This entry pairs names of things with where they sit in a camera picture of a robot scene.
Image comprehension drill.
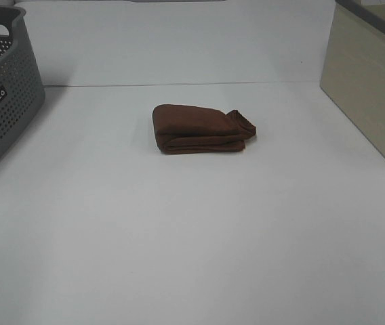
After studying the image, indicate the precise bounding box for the grey perforated plastic basket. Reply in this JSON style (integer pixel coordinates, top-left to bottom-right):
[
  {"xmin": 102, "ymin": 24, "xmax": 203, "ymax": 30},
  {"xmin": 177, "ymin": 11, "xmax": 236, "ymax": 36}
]
[{"xmin": 0, "ymin": 6, "xmax": 45, "ymax": 159}]

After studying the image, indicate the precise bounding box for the beige plastic bin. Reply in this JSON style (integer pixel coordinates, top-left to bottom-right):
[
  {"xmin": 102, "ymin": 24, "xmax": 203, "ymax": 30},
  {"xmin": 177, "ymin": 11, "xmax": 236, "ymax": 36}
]
[{"xmin": 320, "ymin": 1, "xmax": 385, "ymax": 158}]

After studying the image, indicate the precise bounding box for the brown towel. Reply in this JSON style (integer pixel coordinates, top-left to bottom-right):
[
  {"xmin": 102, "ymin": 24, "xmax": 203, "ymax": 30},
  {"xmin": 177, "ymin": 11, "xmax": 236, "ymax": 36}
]
[{"xmin": 152, "ymin": 104, "xmax": 256, "ymax": 154}]

